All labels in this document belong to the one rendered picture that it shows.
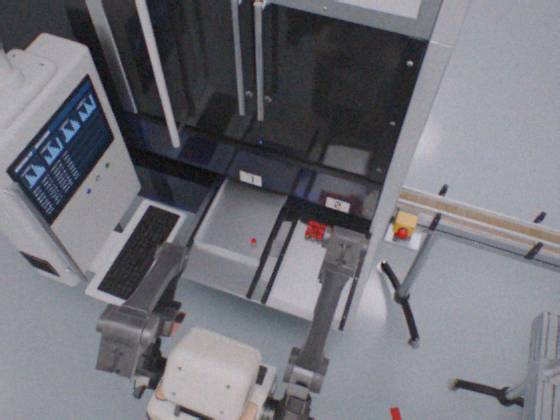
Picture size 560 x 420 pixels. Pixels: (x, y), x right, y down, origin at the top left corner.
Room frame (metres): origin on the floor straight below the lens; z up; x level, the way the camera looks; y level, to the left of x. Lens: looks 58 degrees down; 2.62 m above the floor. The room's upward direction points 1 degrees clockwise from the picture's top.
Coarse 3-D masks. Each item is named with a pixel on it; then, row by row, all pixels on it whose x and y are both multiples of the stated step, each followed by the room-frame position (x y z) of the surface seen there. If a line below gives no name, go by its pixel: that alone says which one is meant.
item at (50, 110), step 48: (48, 48) 1.22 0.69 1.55; (0, 96) 0.99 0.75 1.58; (48, 96) 1.04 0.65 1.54; (96, 96) 1.19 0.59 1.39; (0, 144) 0.86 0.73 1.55; (48, 144) 0.96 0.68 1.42; (96, 144) 1.11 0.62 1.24; (0, 192) 0.78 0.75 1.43; (48, 192) 0.88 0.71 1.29; (96, 192) 1.03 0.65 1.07; (48, 240) 0.80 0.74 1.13; (96, 240) 0.94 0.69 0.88
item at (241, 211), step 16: (224, 192) 1.17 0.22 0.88; (240, 192) 1.17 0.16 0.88; (256, 192) 1.17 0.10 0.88; (272, 192) 1.17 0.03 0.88; (224, 208) 1.09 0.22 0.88; (240, 208) 1.09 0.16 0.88; (256, 208) 1.09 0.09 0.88; (272, 208) 1.10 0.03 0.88; (208, 224) 1.02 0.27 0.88; (224, 224) 1.02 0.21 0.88; (240, 224) 1.02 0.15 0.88; (256, 224) 1.02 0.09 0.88; (272, 224) 1.02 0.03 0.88; (208, 240) 0.95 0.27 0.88; (224, 240) 0.95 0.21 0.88; (240, 240) 0.95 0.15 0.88; (256, 240) 0.95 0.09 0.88; (240, 256) 0.87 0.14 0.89; (256, 256) 0.88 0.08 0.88
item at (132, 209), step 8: (136, 200) 1.33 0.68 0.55; (152, 200) 1.30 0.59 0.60; (128, 208) 1.35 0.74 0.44; (136, 208) 1.34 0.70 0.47; (176, 208) 1.26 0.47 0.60; (128, 216) 1.36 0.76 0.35; (192, 216) 1.24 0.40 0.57; (184, 224) 1.26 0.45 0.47; (184, 232) 1.26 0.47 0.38; (176, 240) 1.28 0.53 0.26
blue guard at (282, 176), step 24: (120, 120) 1.31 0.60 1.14; (144, 144) 1.28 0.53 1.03; (168, 144) 1.25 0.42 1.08; (192, 144) 1.21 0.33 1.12; (216, 144) 1.18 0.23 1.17; (216, 168) 1.19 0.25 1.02; (240, 168) 1.15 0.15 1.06; (264, 168) 1.12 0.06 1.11; (288, 168) 1.09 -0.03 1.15; (288, 192) 1.09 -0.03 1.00; (312, 192) 1.06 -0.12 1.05; (336, 192) 1.03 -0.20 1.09; (360, 192) 1.01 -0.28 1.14
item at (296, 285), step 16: (304, 224) 1.02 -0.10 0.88; (304, 240) 0.95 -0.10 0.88; (288, 256) 0.89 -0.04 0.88; (304, 256) 0.89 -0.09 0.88; (320, 256) 0.89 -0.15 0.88; (288, 272) 0.82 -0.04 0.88; (304, 272) 0.82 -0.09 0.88; (272, 288) 0.74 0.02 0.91; (288, 288) 0.76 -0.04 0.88; (304, 288) 0.76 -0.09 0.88; (320, 288) 0.76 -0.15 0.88; (288, 304) 0.69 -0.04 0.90; (304, 304) 0.70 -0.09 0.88; (336, 320) 0.63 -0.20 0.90
